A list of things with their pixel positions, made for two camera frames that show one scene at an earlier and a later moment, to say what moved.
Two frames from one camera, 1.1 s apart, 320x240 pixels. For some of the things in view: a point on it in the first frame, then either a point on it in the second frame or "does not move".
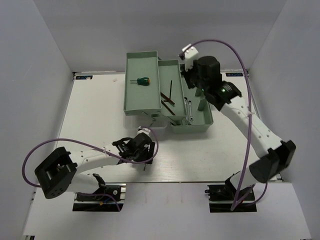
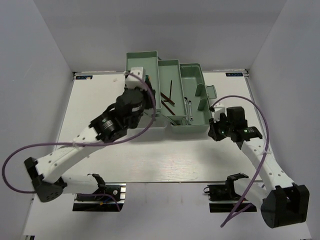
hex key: [170, 92] does not move
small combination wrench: [191, 118] does not move
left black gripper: [148, 154] → [148, 94]
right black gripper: [185, 73] → [212, 131]
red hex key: [168, 107] does not move
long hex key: [167, 98] does not move
